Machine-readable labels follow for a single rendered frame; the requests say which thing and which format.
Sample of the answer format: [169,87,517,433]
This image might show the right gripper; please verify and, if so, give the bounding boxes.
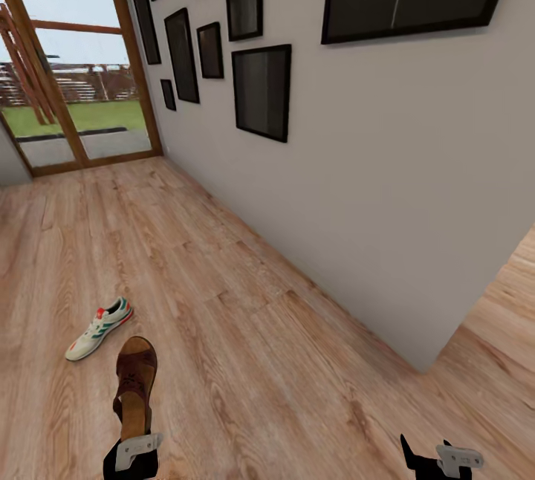
[401,435,473,480]

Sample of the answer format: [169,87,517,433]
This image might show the gym shoe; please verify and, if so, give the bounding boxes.
[65,296,134,362]

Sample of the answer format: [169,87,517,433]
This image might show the sandal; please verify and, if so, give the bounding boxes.
[113,336,158,442]

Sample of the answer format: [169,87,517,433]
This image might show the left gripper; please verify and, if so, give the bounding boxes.
[103,440,158,480]

